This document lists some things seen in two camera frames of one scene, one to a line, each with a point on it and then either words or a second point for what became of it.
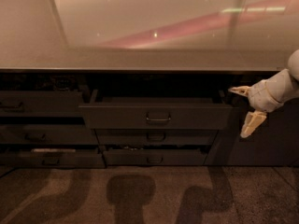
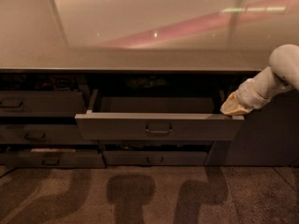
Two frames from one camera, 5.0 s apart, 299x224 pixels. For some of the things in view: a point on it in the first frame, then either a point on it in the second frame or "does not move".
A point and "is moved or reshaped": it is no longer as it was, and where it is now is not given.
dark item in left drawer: [63, 82] does not move
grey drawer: [155, 158] does not move
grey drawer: [157, 112] is moved or reshaped
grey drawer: [51, 160] does not move
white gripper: [260, 97] to [251, 93]
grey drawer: [40, 103] does not move
